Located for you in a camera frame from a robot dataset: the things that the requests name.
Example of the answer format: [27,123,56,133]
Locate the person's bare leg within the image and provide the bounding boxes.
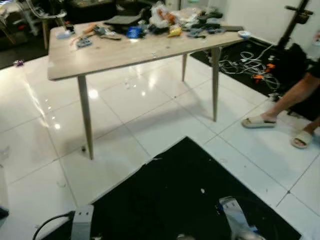
[300,120,320,138]
[260,72,320,123]

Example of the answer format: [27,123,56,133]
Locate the beige slide sandal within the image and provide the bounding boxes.
[290,130,315,150]
[241,116,277,129]

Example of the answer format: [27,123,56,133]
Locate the person's black shorts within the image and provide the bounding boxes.
[280,44,320,121]

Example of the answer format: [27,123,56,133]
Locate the black tripod stand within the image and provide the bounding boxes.
[276,0,312,51]

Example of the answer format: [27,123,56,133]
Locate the black floor mat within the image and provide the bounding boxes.
[42,136,303,240]

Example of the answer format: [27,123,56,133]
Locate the yellow wrapper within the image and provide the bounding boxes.
[167,26,184,39]

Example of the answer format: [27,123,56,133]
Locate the white plastic bag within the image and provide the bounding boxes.
[149,4,177,29]

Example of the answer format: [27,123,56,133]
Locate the light wooden table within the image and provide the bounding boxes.
[47,20,247,161]

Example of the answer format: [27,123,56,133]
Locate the blue packet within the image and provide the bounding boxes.
[126,26,144,40]

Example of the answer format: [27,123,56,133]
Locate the flat black laptop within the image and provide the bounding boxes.
[103,15,144,27]

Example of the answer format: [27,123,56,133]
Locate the grey plastic part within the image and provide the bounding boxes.
[76,37,94,49]

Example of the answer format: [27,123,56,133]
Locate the small white container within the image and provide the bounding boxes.
[56,30,76,40]

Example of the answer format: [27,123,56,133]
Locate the white cable bundle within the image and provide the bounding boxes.
[218,47,282,92]

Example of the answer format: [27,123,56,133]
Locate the black mat under cables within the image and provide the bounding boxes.
[190,37,301,98]

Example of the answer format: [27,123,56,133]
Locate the orange handled tool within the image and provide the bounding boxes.
[82,24,99,35]

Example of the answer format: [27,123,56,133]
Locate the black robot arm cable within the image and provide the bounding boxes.
[32,211,76,240]

